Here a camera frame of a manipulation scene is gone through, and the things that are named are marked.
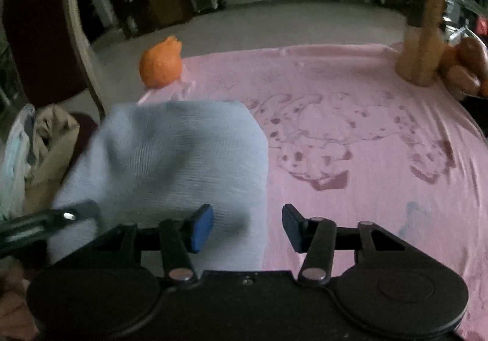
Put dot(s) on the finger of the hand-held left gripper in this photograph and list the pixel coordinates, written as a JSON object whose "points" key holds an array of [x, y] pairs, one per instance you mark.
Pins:
{"points": [[38, 223]]}

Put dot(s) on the grey and blue sweatshirt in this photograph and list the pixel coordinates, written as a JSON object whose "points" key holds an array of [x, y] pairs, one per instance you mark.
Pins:
{"points": [[171, 158]]}

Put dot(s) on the pink printed blanket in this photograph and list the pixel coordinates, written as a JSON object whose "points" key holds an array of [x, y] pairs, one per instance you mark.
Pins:
{"points": [[362, 158]]}

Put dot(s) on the orange juice bottle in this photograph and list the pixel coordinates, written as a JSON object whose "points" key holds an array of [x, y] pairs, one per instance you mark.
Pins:
{"points": [[425, 28]]}

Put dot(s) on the maroon chair with gold frame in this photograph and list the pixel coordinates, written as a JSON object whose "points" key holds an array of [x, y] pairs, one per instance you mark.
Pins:
{"points": [[42, 21]]}

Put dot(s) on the large red apple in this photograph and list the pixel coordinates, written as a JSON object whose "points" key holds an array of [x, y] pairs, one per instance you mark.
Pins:
{"points": [[474, 57]]}

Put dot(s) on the pink peach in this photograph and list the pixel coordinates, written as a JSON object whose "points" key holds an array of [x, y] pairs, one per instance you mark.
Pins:
{"points": [[461, 80]]}

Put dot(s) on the orange citrus fruit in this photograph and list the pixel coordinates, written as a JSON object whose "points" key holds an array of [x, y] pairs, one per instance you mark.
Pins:
{"points": [[160, 65]]}

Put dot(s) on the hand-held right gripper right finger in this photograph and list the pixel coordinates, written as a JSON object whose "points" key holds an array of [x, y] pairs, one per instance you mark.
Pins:
{"points": [[291, 226]]}

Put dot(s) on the large orange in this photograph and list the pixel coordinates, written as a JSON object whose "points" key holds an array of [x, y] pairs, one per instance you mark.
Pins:
{"points": [[450, 56]]}

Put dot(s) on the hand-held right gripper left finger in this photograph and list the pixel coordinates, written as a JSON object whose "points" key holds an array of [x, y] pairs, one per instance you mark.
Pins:
{"points": [[203, 228]]}

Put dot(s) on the person's left hand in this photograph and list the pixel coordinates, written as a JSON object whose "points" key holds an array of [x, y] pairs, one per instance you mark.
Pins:
{"points": [[13, 306]]}

